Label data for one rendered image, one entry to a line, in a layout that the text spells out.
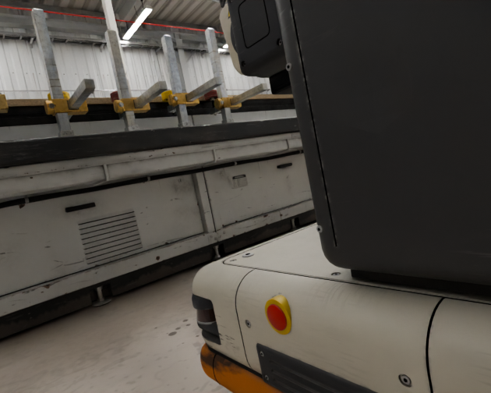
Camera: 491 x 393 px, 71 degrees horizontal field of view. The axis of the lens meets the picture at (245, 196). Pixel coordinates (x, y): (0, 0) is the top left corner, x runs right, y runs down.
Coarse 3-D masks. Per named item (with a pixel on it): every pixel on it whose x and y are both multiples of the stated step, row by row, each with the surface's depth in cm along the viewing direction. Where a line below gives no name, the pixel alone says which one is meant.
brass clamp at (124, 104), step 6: (114, 102) 139; (120, 102) 137; (126, 102) 138; (132, 102) 140; (114, 108) 140; (120, 108) 137; (126, 108) 138; (132, 108) 140; (138, 108) 141; (144, 108) 143
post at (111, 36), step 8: (112, 32) 138; (112, 40) 137; (112, 48) 137; (112, 56) 137; (120, 56) 139; (112, 64) 139; (120, 64) 139; (120, 72) 138; (120, 80) 138; (120, 88) 138; (128, 88) 140; (120, 96) 139; (128, 96) 140; (128, 112) 139; (128, 120) 139
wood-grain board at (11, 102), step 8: (232, 96) 199; (256, 96) 211; (264, 96) 215; (272, 96) 219; (280, 96) 223; (288, 96) 228; (8, 104) 132; (16, 104) 133; (24, 104) 135; (32, 104) 136; (40, 104) 138; (88, 104) 151
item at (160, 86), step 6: (156, 84) 123; (162, 84) 122; (150, 90) 127; (156, 90) 124; (162, 90) 124; (144, 96) 132; (150, 96) 128; (156, 96) 130; (138, 102) 137; (144, 102) 135; (120, 114) 154
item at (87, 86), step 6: (84, 84) 106; (90, 84) 107; (78, 90) 113; (84, 90) 108; (90, 90) 110; (72, 96) 119; (78, 96) 114; (84, 96) 114; (72, 102) 120; (78, 102) 119; (72, 108) 125
